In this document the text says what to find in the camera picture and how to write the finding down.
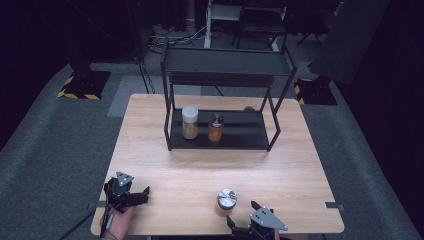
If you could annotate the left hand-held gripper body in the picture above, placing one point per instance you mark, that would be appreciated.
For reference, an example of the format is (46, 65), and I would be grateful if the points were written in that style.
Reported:
(118, 191)

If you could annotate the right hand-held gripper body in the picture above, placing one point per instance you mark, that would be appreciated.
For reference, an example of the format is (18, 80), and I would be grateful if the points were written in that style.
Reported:
(265, 220)

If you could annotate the silver lid spice jar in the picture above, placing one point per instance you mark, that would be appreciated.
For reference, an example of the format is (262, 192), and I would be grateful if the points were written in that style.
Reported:
(226, 200)

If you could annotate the black metal two-tier rack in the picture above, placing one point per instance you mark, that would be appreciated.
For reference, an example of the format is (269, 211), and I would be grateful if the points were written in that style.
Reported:
(240, 133)

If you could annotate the person's left hand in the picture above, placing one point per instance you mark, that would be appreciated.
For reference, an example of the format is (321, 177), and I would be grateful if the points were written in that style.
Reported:
(121, 223)

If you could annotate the person's right hand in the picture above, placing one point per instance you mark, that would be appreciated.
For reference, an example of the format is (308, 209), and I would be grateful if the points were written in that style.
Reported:
(295, 237)

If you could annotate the black tape strip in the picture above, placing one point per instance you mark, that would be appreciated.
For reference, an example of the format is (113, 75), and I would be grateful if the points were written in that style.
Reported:
(101, 204)
(333, 205)

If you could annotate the thin black rod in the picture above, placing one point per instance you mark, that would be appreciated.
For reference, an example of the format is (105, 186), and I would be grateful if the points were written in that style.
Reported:
(76, 226)

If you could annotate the white lid spice jar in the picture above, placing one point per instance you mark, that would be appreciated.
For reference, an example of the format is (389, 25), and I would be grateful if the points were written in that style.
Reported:
(190, 125)

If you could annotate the black lid orange spice jar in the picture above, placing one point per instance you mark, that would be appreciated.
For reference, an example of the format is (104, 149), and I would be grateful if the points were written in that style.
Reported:
(216, 131)

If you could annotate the small brown round object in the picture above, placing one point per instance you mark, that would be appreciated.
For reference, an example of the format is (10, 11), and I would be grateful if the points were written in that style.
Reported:
(249, 108)

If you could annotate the striped-edge black stand base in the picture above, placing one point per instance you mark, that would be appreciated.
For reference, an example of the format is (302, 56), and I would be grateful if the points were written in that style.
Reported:
(86, 83)
(316, 91)

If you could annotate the white metal stand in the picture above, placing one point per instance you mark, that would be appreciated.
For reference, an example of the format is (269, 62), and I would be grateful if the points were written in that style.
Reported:
(208, 26)

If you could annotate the black chair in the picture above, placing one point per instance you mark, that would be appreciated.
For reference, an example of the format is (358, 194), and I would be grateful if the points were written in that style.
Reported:
(260, 23)

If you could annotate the dark grey panel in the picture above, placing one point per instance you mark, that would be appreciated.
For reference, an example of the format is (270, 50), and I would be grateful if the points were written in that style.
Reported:
(346, 40)

